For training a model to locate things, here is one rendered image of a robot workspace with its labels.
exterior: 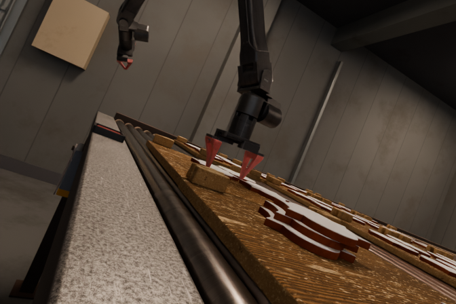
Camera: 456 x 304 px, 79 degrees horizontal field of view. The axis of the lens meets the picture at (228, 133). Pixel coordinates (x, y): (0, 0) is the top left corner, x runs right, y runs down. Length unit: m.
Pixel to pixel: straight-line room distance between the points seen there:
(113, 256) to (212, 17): 3.25
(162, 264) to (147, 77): 2.96
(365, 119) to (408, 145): 0.95
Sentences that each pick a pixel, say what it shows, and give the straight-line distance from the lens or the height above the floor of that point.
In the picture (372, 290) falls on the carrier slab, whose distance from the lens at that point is 0.32.
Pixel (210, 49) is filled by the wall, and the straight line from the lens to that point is 3.29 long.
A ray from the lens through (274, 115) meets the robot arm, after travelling 0.72.
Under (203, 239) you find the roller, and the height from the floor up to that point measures 0.92.
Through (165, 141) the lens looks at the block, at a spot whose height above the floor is 0.95.
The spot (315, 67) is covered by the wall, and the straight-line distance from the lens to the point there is 3.87.
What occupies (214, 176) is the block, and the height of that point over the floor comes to 0.96.
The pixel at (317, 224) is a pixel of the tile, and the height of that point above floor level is 0.96.
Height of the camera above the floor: 1.00
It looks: 3 degrees up
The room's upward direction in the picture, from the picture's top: 23 degrees clockwise
